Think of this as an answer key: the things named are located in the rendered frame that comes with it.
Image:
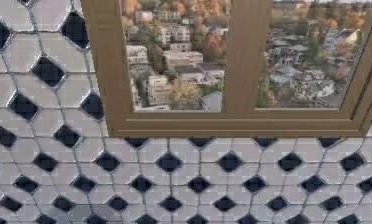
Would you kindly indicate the brown wooden framed window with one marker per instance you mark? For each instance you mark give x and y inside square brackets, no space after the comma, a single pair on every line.
[244,66]

